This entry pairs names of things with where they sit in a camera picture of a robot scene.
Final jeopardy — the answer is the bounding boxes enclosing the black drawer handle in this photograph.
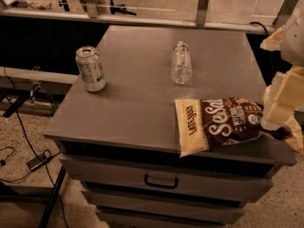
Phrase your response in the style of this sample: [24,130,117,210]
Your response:
[143,174,179,189]

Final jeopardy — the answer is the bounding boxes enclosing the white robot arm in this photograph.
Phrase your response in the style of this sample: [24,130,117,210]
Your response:
[260,6,304,130]

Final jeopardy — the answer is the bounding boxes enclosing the grey metal post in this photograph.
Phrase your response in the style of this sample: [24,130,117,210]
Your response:
[196,0,209,26]

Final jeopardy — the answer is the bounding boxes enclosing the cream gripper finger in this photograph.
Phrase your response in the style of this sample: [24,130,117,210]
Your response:
[261,66,304,130]
[260,26,284,51]

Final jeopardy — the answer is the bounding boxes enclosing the brown cream chip bag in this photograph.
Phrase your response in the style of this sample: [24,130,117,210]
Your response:
[175,97,292,157]

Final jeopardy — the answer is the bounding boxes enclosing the black power adapter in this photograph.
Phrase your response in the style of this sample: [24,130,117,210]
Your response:
[27,157,48,172]

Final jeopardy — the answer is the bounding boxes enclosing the angled grey metal bracket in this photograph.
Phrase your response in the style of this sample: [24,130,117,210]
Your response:
[273,0,299,29]

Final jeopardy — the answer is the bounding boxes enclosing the grey drawer cabinet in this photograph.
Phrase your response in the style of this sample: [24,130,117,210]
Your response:
[45,26,295,228]

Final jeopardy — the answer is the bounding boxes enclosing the black floor cable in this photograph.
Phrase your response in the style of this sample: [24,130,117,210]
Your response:
[0,67,70,228]

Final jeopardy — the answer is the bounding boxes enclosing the grey metal rail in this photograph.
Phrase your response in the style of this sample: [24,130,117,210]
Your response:
[0,8,266,35]

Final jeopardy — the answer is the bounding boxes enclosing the clear plastic water bottle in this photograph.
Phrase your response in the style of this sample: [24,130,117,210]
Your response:
[171,41,192,85]

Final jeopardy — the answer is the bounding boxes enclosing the black tripod leg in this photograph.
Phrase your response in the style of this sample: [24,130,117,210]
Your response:
[38,167,66,228]

